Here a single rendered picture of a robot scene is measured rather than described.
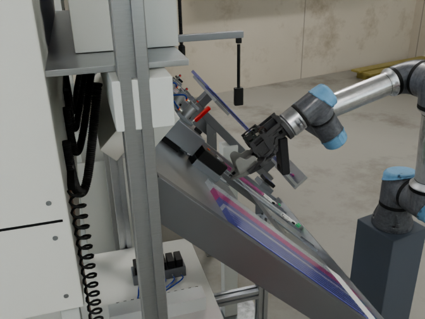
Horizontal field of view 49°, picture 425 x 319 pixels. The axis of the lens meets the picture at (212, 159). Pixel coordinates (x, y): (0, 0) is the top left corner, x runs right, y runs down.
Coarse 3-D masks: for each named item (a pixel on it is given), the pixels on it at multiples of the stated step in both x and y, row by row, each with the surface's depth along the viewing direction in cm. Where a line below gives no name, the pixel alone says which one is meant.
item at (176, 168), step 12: (156, 156) 87; (168, 156) 95; (180, 156) 104; (168, 168) 86; (180, 168) 94; (192, 168) 103; (180, 180) 85; (192, 180) 92; (204, 180) 102; (192, 192) 84; (204, 192) 91; (228, 192) 111; (204, 204) 83; (216, 204) 90
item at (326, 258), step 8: (280, 200) 161; (288, 208) 156; (304, 232) 144; (312, 240) 139; (320, 248) 135; (320, 256) 134; (328, 256) 131; (328, 264) 130; (336, 264) 129; (336, 272) 126; (352, 288) 120; (360, 296) 117; (368, 304) 114; (376, 312) 111
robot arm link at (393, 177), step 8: (392, 168) 173; (400, 168) 172; (408, 168) 171; (384, 176) 171; (392, 176) 167; (400, 176) 166; (408, 176) 165; (384, 184) 172; (392, 184) 168; (400, 184) 166; (384, 192) 172; (392, 192) 168; (384, 200) 173; (392, 200) 170; (400, 208) 171
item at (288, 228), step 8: (256, 200) 138; (264, 208) 133; (280, 208) 154; (272, 216) 129; (280, 216) 141; (280, 224) 128; (288, 224) 142; (288, 232) 128; (296, 232) 139; (296, 240) 127; (304, 240) 136; (304, 248) 126; (312, 248) 135
